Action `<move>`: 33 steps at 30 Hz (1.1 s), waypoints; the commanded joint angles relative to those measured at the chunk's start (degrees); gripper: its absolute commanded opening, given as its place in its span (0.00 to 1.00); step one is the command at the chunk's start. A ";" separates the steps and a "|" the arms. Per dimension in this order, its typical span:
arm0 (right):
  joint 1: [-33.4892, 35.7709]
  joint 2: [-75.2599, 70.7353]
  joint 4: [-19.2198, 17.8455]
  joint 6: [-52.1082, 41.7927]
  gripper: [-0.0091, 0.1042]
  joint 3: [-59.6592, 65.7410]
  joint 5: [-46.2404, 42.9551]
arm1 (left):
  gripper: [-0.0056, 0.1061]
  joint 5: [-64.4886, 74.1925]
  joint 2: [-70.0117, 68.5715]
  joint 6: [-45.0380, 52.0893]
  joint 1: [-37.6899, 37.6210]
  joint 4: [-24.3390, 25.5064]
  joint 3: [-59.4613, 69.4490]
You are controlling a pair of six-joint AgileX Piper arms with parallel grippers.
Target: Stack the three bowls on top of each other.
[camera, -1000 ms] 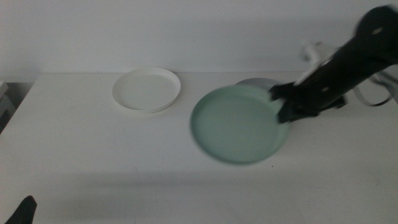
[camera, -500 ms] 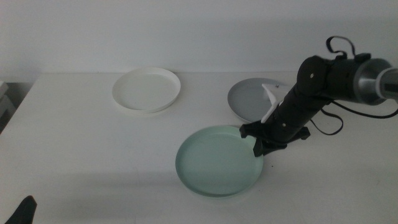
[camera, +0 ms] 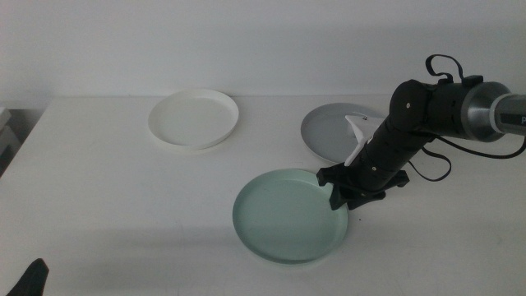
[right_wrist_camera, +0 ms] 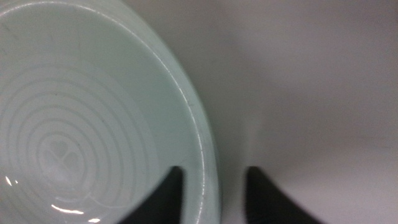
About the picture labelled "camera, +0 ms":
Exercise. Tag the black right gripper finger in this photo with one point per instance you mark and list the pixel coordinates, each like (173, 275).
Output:
(338, 198)
(365, 199)

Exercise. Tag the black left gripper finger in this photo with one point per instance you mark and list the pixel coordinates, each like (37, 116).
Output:
(30, 281)

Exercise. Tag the grey shallow bowl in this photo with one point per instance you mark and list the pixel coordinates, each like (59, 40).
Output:
(324, 133)

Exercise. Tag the white shallow bowl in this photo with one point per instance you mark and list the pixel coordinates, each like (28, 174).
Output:
(193, 121)

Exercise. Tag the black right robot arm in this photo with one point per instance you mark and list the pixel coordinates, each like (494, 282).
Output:
(460, 109)

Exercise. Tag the pale green shallow bowl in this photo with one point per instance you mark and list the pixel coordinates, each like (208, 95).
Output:
(287, 218)

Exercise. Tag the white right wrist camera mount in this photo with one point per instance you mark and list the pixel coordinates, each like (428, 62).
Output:
(357, 131)

